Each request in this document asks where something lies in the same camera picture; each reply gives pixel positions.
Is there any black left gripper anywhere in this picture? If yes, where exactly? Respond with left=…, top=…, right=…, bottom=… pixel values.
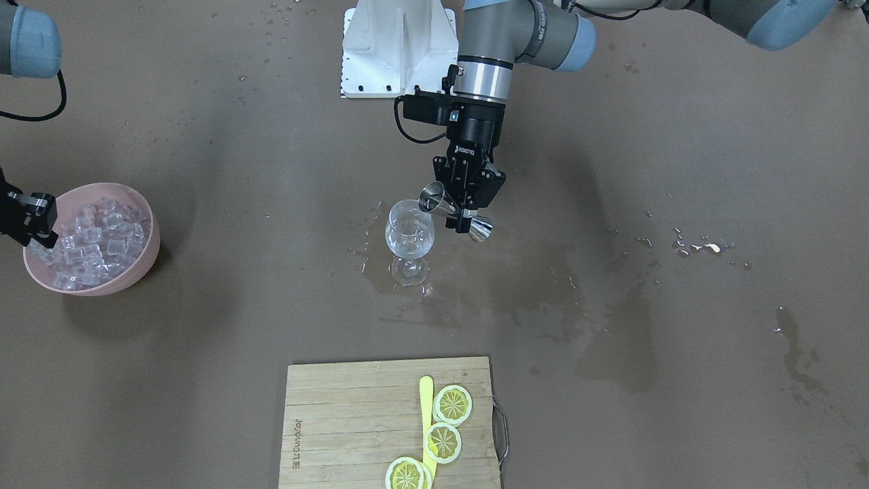
left=432, top=101, right=506, bottom=234

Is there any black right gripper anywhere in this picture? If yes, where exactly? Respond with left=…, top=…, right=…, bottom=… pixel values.
left=1, top=170, right=58, bottom=249

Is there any steel double jigger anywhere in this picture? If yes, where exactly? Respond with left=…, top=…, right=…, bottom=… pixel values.
left=417, top=181, right=493, bottom=242

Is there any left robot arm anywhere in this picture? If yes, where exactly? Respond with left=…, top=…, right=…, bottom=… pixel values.
left=404, top=1, right=834, bottom=242

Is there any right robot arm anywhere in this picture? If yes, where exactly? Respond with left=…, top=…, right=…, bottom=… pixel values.
left=1, top=1, right=68, bottom=249

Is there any clear wine glass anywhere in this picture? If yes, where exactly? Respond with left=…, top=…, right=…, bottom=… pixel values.
left=385, top=199, right=435, bottom=286

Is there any pink bowl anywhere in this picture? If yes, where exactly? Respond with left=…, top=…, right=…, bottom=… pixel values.
left=24, top=183, right=161, bottom=296

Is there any yellow plastic strip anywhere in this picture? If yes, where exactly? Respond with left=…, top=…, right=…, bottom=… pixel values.
left=418, top=375, right=437, bottom=488

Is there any middle lemon slice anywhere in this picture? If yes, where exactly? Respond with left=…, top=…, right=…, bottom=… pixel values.
left=423, top=422, right=463, bottom=465

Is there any bamboo cutting board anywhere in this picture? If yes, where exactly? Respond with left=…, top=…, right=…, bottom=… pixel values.
left=278, top=357, right=502, bottom=488

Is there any far lemon slice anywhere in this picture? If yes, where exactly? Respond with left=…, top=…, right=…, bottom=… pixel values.
left=384, top=457, right=431, bottom=489

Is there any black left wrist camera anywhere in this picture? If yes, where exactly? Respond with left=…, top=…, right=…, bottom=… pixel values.
left=401, top=92, right=458, bottom=126

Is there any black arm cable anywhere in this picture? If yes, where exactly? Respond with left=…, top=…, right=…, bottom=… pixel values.
left=395, top=95, right=449, bottom=145

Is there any lemon slice near handle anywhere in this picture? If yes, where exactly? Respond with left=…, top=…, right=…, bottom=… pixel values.
left=432, top=384, right=474, bottom=427

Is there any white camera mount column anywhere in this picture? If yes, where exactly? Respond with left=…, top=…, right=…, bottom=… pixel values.
left=339, top=1, right=458, bottom=98

